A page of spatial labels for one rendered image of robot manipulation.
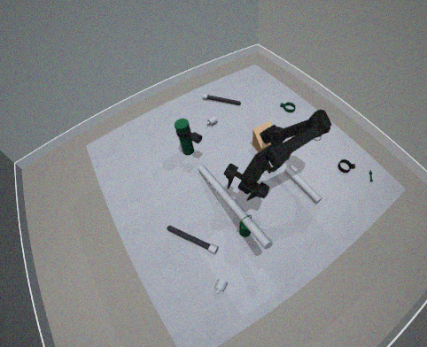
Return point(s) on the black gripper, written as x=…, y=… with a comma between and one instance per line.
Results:
x=231, y=172

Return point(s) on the black rod with grey end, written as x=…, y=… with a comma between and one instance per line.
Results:
x=210, y=247
x=221, y=99

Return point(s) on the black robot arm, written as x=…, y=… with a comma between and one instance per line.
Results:
x=278, y=152

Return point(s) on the dark green cylinder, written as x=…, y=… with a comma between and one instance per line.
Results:
x=182, y=127

